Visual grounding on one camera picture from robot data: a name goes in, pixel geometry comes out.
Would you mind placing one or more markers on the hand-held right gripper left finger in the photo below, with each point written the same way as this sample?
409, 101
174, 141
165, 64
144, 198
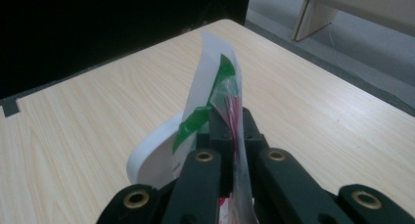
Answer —
199, 185

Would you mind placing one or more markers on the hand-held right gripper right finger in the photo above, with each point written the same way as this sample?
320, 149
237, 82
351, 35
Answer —
280, 185

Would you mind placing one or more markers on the pink and white plastic bag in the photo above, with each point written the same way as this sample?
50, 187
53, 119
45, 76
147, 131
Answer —
208, 74

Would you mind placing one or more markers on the black curtain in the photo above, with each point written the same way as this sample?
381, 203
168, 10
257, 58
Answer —
98, 25

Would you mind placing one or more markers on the light wooden bench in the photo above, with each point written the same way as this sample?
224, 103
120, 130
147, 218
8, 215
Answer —
359, 5

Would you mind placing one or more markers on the grey table edge tab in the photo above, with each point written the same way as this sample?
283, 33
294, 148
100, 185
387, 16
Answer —
9, 107

